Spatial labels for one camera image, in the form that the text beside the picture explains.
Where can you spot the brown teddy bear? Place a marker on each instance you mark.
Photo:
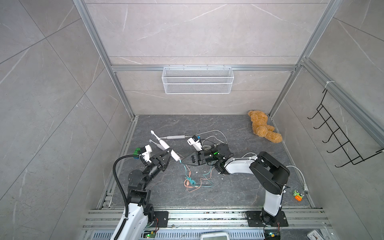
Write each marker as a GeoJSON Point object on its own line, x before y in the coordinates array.
{"type": "Point", "coordinates": [261, 128]}

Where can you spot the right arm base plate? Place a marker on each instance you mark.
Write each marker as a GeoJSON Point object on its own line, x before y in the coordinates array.
{"type": "Point", "coordinates": [262, 218]}

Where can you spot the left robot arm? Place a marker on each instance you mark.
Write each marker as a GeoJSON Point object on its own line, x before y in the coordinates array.
{"type": "Point", "coordinates": [139, 212]}

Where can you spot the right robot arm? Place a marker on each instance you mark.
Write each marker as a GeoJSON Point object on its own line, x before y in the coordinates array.
{"type": "Point", "coordinates": [271, 174]}

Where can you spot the black wall hook rack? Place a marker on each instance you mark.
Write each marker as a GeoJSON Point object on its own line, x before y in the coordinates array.
{"type": "Point", "coordinates": [336, 132]}

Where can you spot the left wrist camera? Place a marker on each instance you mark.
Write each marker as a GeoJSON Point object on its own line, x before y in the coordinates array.
{"type": "Point", "coordinates": [145, 154]}

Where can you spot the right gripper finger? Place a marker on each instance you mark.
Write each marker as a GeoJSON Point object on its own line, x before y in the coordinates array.
{"type": "Point", "coordinates": [192, 157]}
{"type": "Point", "coordinates": [189, 162]}

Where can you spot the orange green toy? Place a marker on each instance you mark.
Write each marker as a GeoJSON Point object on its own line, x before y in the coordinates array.
{"type": "Point", "coordinates": [297, 195]}

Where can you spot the white wire mesh basket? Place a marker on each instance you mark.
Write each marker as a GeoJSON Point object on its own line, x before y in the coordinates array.
{"type": "Point", "coordinates": [197, 80]}

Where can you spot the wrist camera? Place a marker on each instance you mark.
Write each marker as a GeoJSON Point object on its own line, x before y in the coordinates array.
{"type": "Point", "coordinates": [145, 154]}
{"type": "Point", "coordinates": [195, 142]}

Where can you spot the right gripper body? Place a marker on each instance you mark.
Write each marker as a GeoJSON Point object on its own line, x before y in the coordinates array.
{"type": "Point", "coordinates": [209, 156]}

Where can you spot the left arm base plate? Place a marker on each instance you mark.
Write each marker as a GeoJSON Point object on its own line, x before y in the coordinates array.
{"type": "Point", "coordinates": [160, 220]}

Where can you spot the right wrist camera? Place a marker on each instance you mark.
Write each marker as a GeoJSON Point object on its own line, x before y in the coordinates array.
{"type": "Point", "coordinates": [195, 142]}

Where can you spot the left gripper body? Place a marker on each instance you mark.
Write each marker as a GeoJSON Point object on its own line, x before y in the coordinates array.
{"type": "Point", "coordinates": [153, 170]}

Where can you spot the green toy block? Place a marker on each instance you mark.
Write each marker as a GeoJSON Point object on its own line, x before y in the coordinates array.
{"type": "Point", "coordinates": [137, 153]}

